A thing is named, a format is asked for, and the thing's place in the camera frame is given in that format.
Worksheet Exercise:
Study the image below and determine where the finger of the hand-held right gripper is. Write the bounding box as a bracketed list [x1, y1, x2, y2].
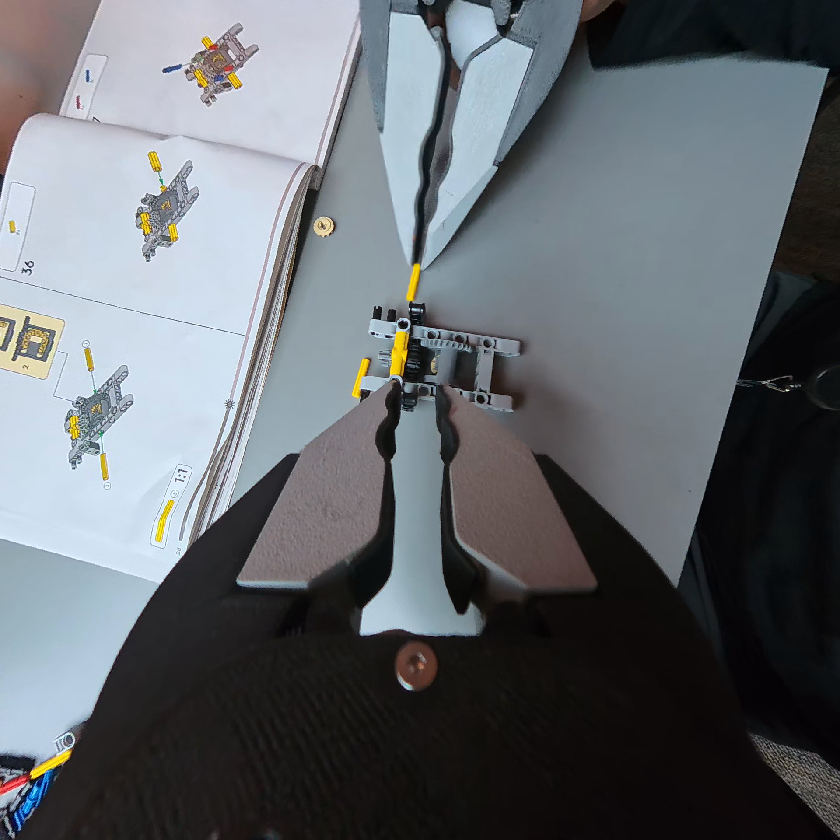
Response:
[381, 10, 450, 268]
[419, 43, 535, 273]

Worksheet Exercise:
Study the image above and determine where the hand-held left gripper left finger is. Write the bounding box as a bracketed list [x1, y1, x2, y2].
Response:
[235, 381, 403, 621]

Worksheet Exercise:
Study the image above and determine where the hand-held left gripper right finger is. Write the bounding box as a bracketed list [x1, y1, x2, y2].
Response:
[435, 385, 599, 616]

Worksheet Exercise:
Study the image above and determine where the grey lego gearbox assembly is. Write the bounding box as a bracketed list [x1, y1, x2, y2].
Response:
[363, 302, 524, 414]

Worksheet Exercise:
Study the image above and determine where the person's right forearm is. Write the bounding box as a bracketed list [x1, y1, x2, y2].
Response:
[586, 0, 840, 70]

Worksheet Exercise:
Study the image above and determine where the open lego instruction booklet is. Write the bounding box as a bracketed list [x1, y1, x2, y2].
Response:
[0, 0, 365, 585]

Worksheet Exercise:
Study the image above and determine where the pile of loose lego pieces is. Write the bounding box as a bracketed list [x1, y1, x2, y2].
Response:
[0, 728, 77, 840]

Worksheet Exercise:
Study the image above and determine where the person's black clothing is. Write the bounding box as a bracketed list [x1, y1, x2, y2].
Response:
[679, 272, 840, 769]

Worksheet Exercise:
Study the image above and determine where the metal keyring clip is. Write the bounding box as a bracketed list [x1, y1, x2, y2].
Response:
[737, 367, 840, 409]

